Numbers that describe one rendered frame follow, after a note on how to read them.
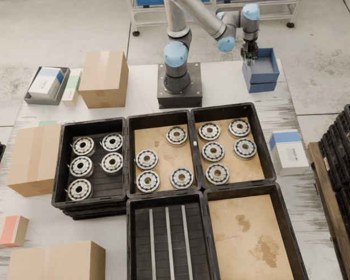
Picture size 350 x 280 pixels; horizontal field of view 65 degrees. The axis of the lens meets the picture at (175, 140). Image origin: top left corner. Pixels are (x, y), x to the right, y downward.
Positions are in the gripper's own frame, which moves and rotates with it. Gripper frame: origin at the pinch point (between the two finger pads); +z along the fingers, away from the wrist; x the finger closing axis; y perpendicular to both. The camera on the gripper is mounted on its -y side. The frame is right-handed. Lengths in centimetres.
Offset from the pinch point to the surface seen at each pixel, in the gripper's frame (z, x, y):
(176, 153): -5, -38, 57
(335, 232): 78, 47, 75
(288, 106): 16.9, 19.5, 20.4
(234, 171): -1, -13, 66
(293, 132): 7.5, 17.1, 43.0
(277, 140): 6.3, 8.8, 47.7
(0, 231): -10, -114, 93
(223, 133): -1.4, -16.4, 46.1
